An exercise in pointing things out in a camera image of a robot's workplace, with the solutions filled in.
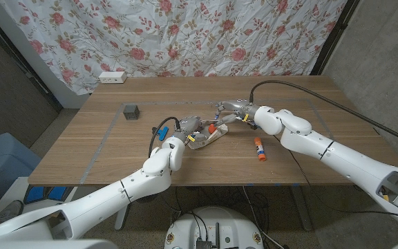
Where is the cream floral pen bag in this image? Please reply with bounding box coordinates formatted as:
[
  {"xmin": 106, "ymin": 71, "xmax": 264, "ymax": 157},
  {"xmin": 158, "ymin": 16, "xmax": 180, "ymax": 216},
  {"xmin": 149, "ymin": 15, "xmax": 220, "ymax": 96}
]
[{"xmin": 187, "ymin": 122, "xmax": 229, "ymax": 150}]

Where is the black backdrop stand pole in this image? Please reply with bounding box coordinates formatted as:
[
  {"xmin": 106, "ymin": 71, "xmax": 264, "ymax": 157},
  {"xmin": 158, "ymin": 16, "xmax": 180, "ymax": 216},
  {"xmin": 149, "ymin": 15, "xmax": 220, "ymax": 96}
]
[
  {"xmin": 310, "ymin": 0, "xmax": 361, "ymax": 76},
  {"xmin": 0, "ymin": 5, "xmax": 64, "ymax": 112}
]

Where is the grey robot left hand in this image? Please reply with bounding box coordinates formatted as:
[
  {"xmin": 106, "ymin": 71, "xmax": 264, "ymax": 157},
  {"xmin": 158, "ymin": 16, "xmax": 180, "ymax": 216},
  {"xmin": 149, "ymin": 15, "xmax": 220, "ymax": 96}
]
[{"xmin": 173, "ymin": 116, "xmax": 209, "ymax": 144}]

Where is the white floor cable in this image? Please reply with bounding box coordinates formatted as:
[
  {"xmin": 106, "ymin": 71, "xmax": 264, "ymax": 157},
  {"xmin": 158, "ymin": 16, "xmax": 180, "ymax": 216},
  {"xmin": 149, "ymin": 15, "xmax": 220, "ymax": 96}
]
[{"xmin": 242, "ymin": 186, "xmax": 285, "ymax": 249}]

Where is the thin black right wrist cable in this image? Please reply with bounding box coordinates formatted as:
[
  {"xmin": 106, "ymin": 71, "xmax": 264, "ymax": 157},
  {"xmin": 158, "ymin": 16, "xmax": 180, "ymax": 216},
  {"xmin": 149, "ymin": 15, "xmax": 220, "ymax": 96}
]
[{"xmin": 273, "ymin": 133, "xmax": 398, "ymax": 222}]

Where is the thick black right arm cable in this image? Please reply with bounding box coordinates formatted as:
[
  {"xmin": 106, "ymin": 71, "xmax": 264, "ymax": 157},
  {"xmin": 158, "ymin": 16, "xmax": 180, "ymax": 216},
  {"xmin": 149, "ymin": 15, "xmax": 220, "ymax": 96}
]
[{"xmin": 249, "ymin": 80, "xmax": 398, "ymax": 150}]

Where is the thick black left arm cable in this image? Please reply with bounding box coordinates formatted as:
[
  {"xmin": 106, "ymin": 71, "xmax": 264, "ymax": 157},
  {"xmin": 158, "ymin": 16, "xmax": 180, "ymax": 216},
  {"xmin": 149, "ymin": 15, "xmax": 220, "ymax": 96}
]
[{"xmin": 129, "ymin": 116, "xmax": 182, "ymax": 214}]

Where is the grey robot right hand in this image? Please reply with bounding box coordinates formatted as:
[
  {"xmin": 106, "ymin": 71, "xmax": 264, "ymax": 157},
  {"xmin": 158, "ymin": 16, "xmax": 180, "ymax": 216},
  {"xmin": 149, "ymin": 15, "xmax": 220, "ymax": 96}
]
[{"xmin": 213, "ymin": 99, "xmax": 260, "ymax": 127}]

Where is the black round fan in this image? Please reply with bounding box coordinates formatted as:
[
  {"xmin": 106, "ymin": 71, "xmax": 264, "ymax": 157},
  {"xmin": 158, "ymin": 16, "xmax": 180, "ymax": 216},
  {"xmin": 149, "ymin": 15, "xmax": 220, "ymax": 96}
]
[{"xmin": 136, "ymin": 192, "xmax": 161, "ymax": 203}]

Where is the dark grey cube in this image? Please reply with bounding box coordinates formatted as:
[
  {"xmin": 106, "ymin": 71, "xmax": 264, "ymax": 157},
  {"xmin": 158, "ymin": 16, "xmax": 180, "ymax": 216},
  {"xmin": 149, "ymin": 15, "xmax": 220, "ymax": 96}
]
[{"xmin": 123, "ymin": 104, "xmax": 140, "ymax": 121}]

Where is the white platform with blue pads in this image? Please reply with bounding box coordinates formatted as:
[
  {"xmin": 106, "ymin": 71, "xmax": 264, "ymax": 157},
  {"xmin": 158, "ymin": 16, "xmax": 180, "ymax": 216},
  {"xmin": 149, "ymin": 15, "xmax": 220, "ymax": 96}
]
[{"xmin": 0, "ymin": 176, "xmax": 79, "ymax": 215}]

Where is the floral backdrop cloth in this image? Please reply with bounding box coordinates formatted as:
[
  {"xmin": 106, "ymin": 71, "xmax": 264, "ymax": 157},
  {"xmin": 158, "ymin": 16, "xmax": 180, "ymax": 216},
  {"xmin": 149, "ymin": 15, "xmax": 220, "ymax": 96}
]
[{"xmin": 0, "ymin": 0, "xmax": 348, "ymax": 96}]

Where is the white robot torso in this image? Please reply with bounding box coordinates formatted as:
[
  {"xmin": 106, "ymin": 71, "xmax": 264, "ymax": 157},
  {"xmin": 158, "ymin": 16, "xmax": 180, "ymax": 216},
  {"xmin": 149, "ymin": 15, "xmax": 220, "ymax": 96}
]
[{"xmin": 164, "ymin": 206, "xmax": 265, "ymax": 249}]

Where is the grey shoe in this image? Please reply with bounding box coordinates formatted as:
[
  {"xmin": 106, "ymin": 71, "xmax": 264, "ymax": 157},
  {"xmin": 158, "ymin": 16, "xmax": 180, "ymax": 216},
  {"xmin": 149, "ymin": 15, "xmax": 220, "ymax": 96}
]
[{"xmin": 0, "ymin": 199, "xmax": 25, "ymax": 222}]

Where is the grey table leg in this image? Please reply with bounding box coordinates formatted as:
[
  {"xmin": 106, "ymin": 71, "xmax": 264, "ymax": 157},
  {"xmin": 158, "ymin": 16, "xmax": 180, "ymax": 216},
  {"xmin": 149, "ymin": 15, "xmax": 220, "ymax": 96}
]
[{"xmin": 290, "ymin": 185, "xmax": 314, "ymax": 232}]

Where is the white table leg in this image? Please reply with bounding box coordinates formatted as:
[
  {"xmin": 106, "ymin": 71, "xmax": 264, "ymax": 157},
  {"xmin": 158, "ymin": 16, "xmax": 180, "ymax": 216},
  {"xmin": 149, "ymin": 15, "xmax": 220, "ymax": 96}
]
[{"xmin": 114, "ymin": 203, "xmax": 131, "ymax": 232}]

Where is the orange white glue stick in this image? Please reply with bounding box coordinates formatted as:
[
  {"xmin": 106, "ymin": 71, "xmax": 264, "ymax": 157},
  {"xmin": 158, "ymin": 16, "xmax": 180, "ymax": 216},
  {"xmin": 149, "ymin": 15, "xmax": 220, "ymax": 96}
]
[{"xmin": 254, "ymin": 136, "xmax": 267, "ymax": 163}]

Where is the blue storage bin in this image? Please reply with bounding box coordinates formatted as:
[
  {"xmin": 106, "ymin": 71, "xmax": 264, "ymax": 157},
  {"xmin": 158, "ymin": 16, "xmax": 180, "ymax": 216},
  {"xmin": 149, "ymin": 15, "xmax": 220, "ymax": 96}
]
[{"xmin": 0, "ymin": 132, "xmax": 43, "ymax": 198}]

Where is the blue black block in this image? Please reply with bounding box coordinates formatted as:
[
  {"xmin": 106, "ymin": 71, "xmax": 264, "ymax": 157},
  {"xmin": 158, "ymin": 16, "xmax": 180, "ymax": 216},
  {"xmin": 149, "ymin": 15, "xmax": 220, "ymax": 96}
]
[{"xmin": 151, "ymin": 126, "xmax": 169, "ymax": 142}]

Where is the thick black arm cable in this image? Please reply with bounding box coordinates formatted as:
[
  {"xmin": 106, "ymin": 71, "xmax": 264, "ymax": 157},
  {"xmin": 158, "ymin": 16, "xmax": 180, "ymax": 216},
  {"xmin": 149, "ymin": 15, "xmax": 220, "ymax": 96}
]
[
  {"xmin": 129, "ymin": 116, "xmax": 182, "ymax": 214},
  {"xmin": 249, "ymin": 80, "xmax": 398, "ymax": 150}
]

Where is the white power strip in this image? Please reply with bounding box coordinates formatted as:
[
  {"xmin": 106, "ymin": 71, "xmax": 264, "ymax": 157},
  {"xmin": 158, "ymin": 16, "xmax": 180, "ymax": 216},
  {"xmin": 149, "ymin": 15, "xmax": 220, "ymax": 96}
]
[{"xmin": 98, "ymin": 71, "xmax": 128, "ymax": 84}]

